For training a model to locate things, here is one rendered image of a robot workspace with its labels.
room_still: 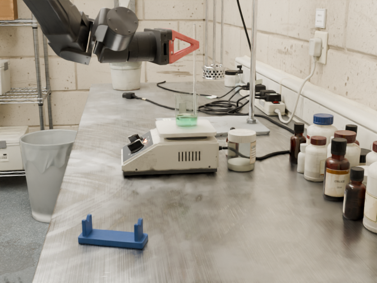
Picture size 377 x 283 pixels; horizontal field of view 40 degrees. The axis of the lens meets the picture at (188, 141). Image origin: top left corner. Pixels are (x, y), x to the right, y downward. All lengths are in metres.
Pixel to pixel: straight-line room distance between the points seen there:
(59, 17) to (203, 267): 0.47
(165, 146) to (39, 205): 1.76
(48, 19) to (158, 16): 2.54
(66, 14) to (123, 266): 0.44
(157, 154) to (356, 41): 0.56
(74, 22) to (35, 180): 1.82
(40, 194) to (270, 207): 1.92
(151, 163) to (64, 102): 2.48
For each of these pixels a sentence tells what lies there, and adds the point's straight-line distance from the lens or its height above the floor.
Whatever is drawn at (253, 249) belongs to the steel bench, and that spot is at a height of 0.75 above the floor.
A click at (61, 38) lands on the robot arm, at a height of 1.03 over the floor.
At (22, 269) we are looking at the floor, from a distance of 2.36.
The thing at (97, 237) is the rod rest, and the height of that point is 0.76.
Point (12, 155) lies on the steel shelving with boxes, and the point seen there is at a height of 0.23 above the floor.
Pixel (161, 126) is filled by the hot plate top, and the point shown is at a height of 0.84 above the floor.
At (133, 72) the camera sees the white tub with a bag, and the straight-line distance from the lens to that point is 2.09.
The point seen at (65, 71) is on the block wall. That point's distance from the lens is 3.47.
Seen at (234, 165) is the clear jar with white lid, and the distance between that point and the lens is 1.09.
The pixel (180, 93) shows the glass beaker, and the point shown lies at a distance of 1.11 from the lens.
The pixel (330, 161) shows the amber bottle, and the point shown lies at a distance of 0.95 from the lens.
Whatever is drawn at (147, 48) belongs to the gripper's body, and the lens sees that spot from 1.00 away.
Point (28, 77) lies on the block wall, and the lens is 3.51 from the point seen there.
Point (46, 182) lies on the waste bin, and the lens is 2.67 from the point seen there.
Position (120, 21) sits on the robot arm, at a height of 1.06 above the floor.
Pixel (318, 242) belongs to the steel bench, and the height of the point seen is 0.75.
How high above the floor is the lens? 1.10
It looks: 15 degrees down
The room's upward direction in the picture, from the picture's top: straight up
